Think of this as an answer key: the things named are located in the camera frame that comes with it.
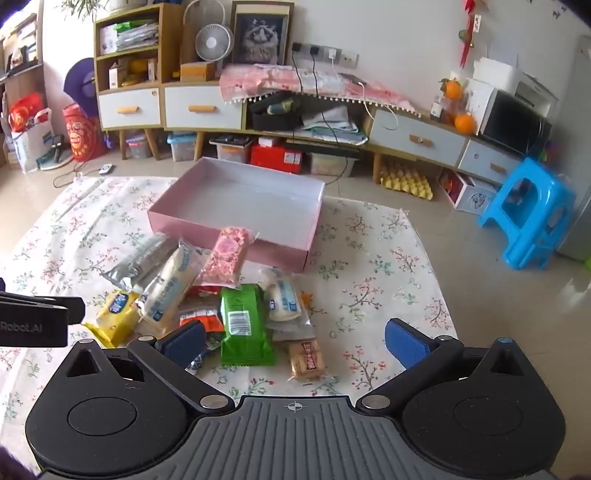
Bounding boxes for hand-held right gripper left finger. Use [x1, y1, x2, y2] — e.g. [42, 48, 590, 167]
[59, 320, 236, 411]

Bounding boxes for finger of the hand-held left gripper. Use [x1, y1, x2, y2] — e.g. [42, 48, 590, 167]
[0, 291, 86, 325]

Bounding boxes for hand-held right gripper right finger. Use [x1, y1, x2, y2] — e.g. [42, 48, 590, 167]
[358, 318, 532, 411]

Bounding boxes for orange white snack packet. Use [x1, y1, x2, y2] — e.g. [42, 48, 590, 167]
[179, 308, 225, 333]

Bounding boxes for yellow biscuit packet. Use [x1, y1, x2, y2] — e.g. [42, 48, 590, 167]
[83, 290, 144, 348]

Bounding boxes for long white bread packet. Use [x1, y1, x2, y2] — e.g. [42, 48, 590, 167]
[139, 239, 208, 337]

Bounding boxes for green snack packet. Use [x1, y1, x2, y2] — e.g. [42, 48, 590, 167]
[218, 284, 277, 366]

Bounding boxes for long silver snack packet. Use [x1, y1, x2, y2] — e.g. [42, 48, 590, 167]
[100, 233, 178, 294]

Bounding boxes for pink snack packet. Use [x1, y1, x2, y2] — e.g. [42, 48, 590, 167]
[196, 226, 259, 289]

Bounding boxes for brown cookie packet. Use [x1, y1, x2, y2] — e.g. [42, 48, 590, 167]
[287, 338, 329, 383]

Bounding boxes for small white bread packet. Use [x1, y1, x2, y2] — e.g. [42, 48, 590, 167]
[261, 267, 315, 324]

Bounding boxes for clear plastic snack packet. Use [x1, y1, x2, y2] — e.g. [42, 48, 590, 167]
[265, 307, 318, 343]

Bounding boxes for pink cardboard box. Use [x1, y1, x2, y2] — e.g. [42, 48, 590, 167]
[148, 157, 325, 272]

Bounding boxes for floral mat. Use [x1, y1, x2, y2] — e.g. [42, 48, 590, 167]
[0, 175, 459, 462]

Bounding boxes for white printed carton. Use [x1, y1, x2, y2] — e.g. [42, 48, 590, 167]
[438, 168, 497, 215]

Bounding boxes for yellow egg tray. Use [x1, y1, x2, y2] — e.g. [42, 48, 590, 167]
[379, 161, 435, 200]

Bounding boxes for white shopping bag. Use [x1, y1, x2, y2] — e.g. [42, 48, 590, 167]
[11, 108, 75, 174]

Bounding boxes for small clear storage box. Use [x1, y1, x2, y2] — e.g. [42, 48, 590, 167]
[126, 134, 153, 160]

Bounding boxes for red gift bag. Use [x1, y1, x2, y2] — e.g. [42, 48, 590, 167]
[63, 104, 106, 161]

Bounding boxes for clear storage box blue lid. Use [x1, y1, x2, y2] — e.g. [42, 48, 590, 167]
[167, 133, 197, 162]

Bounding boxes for blue plastic stool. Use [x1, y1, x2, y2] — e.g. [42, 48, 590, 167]
[478, 158, 577, 271]

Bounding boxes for red shopping bag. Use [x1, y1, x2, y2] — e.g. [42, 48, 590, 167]
[9, 92, 44, 132]

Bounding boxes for red box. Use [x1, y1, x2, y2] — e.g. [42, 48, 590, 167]
[250, 144, 303, 174]

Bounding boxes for tall wooden shelf cabinet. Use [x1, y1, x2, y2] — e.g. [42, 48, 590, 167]
[93, 4, 185, 160]

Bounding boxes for long wooden TV cabinet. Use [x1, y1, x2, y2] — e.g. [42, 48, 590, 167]
[245, 90, 522, 185]

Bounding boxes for purple round object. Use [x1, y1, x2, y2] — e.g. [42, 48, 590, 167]
[64, 58, 98, 116]

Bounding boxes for low wooden drawer cabinet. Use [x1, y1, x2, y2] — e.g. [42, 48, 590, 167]
[161, 80, 247, 160]

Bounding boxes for small cardboard box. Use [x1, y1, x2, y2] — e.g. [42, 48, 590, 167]
[108, 62, 131, 89]

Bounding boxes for microwave oven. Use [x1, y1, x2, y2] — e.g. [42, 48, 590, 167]
[468, 78, 552, 155]

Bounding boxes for wooden bookshelf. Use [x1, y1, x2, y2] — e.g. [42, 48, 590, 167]
[0, 13, 44, 100]

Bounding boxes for yellow toy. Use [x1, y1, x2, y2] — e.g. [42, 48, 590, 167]
[121, 59, 149, 86]

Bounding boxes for orange cardboard box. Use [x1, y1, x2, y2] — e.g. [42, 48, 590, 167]
[180, 61, 218, 83]

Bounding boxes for pink cloth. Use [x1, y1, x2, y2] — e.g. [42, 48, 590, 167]
[218, 64, 416, 112]

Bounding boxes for white appliance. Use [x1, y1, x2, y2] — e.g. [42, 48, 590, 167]
[515, 71, 559, 116]

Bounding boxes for white foam box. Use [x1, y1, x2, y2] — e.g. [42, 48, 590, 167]
[473, 58, 522, 93]

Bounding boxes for white desk fan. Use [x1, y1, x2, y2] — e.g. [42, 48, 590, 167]
[194, 23, 234, 64]

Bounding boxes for potted plant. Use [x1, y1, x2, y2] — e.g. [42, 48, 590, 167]
[62, 0, 134, 14]

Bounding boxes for framed cat picture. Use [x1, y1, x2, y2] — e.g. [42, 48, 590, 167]
[229, 1, 295, 66]

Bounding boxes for thin black floor cable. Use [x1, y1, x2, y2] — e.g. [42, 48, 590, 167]
[52, 159, 100, 188]

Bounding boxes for clear storage box orange handles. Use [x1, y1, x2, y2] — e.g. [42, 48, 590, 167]
[215, 141, 254, 164]

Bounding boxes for white charging cable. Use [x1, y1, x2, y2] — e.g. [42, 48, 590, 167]
[332, 60, 399, 132]

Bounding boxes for black power cable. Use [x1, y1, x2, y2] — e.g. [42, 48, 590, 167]
[292, 44, 358, 178]

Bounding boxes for red wall decoration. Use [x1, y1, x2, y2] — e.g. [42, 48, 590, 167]
[457, 0, 483, 68]

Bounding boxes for wall socket strip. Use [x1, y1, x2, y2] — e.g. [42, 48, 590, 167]
[292, 42, 360, 65]

